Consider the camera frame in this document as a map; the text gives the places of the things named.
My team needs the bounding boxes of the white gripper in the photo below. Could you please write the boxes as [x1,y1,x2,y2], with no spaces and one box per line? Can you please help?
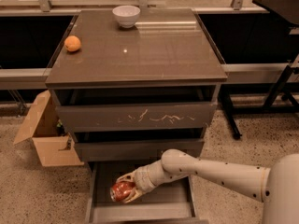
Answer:
[116,167,156,203]

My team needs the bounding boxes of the red coke can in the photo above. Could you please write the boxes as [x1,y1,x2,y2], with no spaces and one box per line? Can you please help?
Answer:
[110,181,135,202]

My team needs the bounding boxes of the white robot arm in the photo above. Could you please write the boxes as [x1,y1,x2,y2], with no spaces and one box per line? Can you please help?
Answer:
[110,149,299,224]

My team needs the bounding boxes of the open bottom grey drawer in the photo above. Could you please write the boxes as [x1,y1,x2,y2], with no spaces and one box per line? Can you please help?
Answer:
[85,161,209,224]

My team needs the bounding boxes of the middle grey drawer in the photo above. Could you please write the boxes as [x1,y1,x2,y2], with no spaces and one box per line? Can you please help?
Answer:
[75,139,204,161]

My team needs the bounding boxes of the top grey drawer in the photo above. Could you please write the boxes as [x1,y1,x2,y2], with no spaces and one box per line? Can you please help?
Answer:
[56,102,217,133]

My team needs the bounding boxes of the grey drawer cabinet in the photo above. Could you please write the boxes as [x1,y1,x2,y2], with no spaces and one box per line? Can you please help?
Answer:
[45,8,228,224]

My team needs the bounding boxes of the brown cardboard box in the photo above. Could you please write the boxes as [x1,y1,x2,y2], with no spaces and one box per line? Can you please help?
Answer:
[14,91,84,167]

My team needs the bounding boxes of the orange fruit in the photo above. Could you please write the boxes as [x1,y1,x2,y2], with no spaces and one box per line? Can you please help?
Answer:
[64,35,81,52]

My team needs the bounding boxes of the white ceramic bowl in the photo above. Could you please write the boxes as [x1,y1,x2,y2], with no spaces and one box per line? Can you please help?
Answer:
[112,6,140,28]

